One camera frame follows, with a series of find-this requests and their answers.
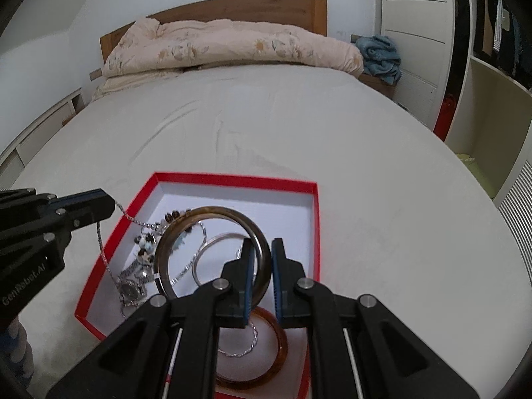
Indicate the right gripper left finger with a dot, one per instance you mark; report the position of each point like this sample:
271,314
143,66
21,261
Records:
166,348

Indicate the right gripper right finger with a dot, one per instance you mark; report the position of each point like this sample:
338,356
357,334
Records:
357,347

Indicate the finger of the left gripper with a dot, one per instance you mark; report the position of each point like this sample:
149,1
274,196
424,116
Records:
85,208

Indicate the amber resin bangle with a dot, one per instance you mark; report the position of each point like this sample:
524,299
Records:
276,365

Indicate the dark brown bangle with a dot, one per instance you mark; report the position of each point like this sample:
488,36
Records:
188,219

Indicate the thin silver bangle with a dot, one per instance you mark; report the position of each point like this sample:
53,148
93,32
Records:
219,246

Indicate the silver watch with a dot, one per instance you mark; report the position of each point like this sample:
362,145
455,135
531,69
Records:
132,286

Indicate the red jewelry box tray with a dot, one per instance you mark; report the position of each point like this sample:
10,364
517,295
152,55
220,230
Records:
281,208

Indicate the blue gloved left hand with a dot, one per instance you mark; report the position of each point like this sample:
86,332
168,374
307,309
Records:
17,352

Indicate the white low cabinet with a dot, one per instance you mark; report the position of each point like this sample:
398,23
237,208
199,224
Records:
17,155

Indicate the cream pillow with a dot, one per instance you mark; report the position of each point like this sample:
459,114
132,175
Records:
118,83

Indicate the white bed sheet mattress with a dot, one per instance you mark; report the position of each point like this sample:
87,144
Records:
400,216

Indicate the pink floral duvet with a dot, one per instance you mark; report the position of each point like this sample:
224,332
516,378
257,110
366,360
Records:
150,45

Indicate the red object by wardrobe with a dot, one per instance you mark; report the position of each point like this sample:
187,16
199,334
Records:
445,117

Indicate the wooden nightstand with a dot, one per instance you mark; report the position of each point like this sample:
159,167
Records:
378,84

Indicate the open shelf unit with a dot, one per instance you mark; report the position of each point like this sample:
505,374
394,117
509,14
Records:
491,127

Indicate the blue towel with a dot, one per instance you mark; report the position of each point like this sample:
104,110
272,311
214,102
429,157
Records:
380,58

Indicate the wooden headboard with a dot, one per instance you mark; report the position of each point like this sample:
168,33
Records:
308,14

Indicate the white wardrobe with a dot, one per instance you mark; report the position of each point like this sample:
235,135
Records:
423,32

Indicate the hanging clothes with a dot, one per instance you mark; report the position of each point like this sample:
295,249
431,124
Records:
501,41

